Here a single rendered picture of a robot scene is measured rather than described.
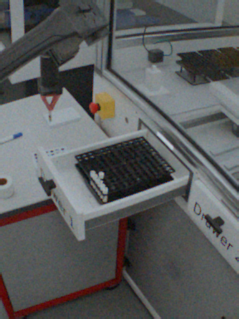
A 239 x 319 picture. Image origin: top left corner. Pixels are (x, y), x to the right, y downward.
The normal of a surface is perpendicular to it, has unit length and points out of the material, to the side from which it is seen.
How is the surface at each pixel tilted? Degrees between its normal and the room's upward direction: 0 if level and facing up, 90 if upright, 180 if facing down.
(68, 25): 65
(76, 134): 0
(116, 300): 0
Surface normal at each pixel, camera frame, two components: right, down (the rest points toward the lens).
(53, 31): 0.00, 0.25
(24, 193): 0.04, -0.77
